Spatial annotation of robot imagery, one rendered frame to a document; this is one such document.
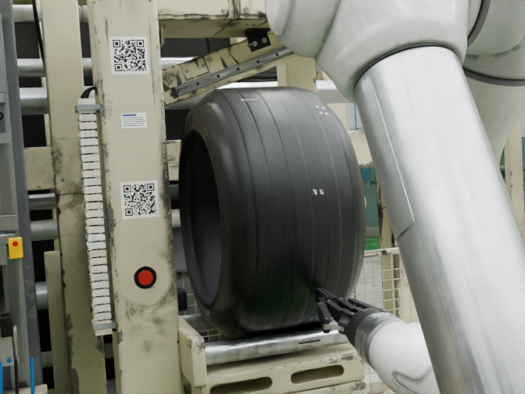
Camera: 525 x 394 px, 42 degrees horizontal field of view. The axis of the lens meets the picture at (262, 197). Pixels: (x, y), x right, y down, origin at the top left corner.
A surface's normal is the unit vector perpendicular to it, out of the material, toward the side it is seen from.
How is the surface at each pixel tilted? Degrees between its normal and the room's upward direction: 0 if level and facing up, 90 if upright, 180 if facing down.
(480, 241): 63
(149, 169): 90
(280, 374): 90
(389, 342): 50
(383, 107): 77
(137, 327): 90
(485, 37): 145
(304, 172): 73
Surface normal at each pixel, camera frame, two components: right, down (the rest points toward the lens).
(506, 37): 0.21, 0.74
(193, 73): 0.32, 0.03
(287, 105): 0.14, -0.78
